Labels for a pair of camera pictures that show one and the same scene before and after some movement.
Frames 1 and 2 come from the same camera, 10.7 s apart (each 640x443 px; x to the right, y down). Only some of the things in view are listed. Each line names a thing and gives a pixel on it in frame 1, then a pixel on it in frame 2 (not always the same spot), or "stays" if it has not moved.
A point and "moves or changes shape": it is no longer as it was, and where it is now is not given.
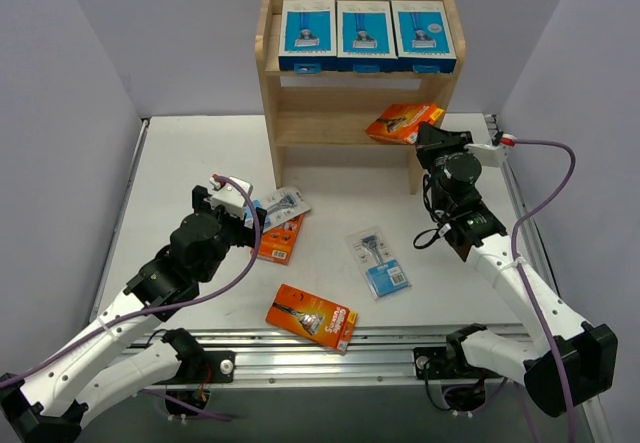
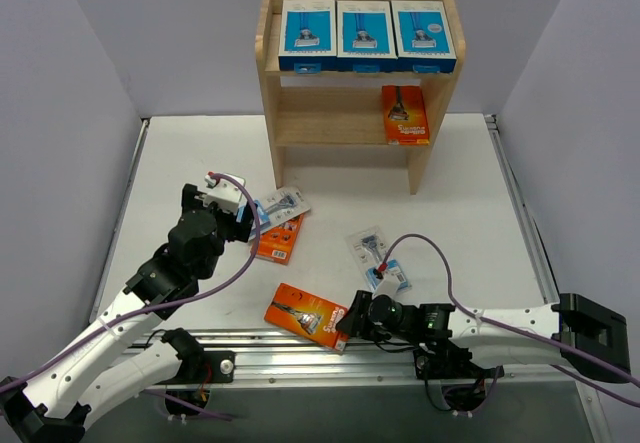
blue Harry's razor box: [364, 37] stays
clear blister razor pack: [378, 263] stays
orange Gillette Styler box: [276, 244] stays
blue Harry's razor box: [423, 37] stays
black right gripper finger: [429, 134] to [356, 319]
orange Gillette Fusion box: [399, 122] moves or changes shape
